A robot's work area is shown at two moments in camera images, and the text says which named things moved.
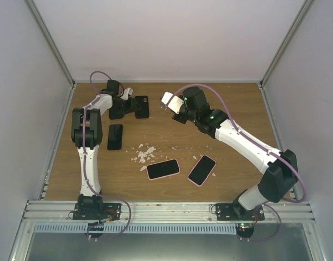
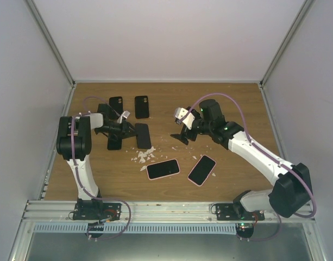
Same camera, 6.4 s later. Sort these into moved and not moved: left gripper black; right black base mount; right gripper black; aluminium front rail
Moved: left gripper black; right gripper black
Not moved: right black base mount; aluminium front rail
